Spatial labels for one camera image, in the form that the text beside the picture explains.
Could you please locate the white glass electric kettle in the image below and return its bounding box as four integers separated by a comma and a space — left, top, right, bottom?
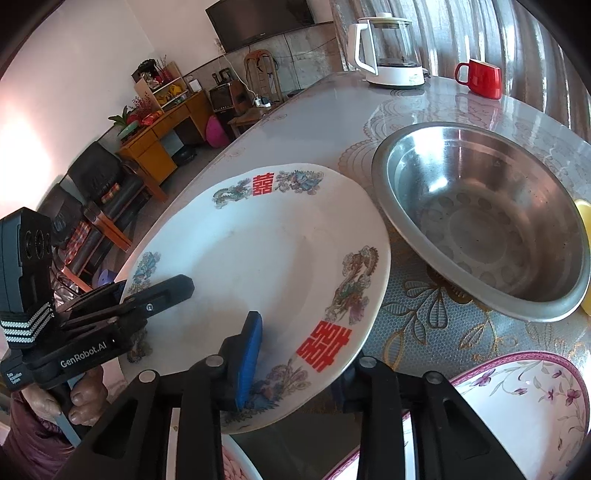
347, 13, 428, 89

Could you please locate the stainless steel basin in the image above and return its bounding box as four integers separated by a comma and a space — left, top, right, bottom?
370, 121, 591, 322

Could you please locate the black cushioned armchair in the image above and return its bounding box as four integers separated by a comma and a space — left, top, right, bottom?
67, 141, 151, 252
39, 184, 109, 292

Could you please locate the low wooden stool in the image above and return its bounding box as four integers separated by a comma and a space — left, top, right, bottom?
228, 102, 280, 139

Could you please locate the red mug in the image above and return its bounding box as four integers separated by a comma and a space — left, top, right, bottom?
455, 58, 502, 100

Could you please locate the person's left forearm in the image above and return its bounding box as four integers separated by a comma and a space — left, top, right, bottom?
0, 392, 77, 480

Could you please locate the small black speaker box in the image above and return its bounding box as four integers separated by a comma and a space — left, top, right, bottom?
209, 85, 236, 114

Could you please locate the yellow plastic bowl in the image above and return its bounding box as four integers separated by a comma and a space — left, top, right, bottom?
574, 198, 591, 317

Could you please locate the wooden desk cabinet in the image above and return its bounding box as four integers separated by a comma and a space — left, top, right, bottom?
117, 90, 213, 204

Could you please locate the white plate with purple rim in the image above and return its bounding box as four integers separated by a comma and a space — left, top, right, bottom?
222, 431, 365, 480

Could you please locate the white bowl with purple flowers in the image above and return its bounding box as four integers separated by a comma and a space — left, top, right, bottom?
402, 351, 591, 480

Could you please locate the person's left hand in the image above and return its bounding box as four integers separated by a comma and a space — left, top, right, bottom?
21, 369, 105, 428

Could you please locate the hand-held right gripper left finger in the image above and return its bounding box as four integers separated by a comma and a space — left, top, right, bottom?
65, 311, 264, 480

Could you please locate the black flat television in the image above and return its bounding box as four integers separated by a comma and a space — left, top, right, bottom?
205, 0, 315, 54

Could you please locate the pink round bag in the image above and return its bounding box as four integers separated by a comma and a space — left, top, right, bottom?
206, 115, 229, 148

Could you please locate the floral lace tablecloth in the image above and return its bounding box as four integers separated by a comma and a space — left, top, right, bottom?
115, 71, 591, 480

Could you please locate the wooden chair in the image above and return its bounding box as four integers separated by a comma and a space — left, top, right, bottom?
244, 50, 284, 106

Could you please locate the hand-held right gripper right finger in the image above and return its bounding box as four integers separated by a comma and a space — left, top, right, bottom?
332, 355, 527, 480

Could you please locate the grey sheer curtain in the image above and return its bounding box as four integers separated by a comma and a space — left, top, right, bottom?
330, 0, 591, 153

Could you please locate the wooden shelf with ornaments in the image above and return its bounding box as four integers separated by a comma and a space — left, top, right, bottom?
133, 58, 188, 112

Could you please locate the white plate with red print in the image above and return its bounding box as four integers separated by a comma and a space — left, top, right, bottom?
115, 162, 392, 435

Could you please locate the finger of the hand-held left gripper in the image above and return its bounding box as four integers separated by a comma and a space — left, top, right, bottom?
58, 274, 195, 334
55, 281, 125, 320

